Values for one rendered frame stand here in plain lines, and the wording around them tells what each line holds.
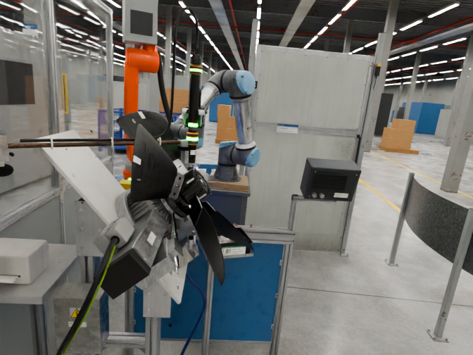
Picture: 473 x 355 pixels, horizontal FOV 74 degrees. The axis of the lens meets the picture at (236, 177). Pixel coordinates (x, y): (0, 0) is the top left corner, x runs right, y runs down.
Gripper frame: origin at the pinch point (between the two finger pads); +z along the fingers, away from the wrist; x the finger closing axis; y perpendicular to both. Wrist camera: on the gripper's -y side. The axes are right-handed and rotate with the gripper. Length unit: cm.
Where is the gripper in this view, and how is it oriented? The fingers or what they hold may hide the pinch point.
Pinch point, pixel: (192, 110)
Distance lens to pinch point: 118.5
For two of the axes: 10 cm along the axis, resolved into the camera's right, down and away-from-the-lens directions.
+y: -0.9, 9.7, 2.4
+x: -9.9, -0.8, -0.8
